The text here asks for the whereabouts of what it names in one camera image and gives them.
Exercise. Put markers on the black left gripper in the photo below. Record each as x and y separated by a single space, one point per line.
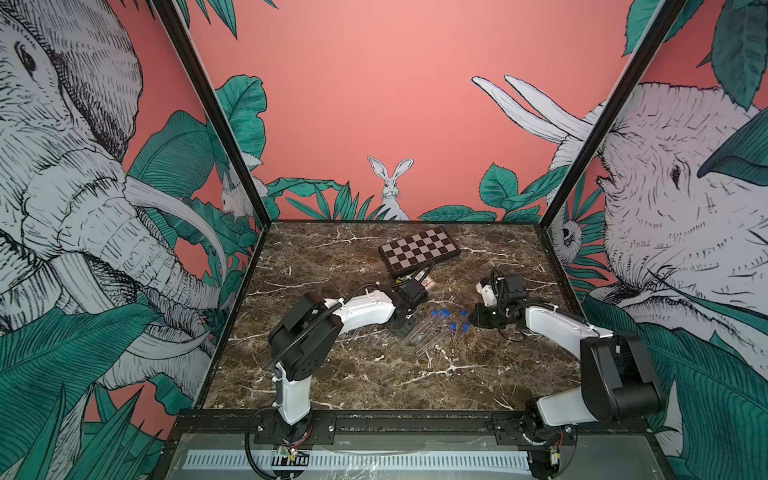
404 333

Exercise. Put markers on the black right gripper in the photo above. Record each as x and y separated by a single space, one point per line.
480 317

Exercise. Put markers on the test tube with blue stopper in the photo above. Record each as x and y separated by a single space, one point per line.
446 317
433 337
432 320

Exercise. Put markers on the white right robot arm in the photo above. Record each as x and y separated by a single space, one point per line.
618 379

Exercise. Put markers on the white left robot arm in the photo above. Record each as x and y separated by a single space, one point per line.
305 336

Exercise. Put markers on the playing card box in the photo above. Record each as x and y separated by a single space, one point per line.
428 283

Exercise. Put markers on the folding chess board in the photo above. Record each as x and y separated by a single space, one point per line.
408 254

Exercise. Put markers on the white perforated strip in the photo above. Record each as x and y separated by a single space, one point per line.
490 461

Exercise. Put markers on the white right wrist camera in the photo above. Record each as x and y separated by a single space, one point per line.
486 291

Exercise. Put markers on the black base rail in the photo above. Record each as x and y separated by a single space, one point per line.
326 427

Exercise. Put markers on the black corner frame post right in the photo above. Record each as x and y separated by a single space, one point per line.
660 24

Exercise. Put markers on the black corner frame post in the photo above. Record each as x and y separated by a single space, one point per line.
660 24
168 13

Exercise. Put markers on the black corner frame post left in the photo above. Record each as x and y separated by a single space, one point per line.
168 13

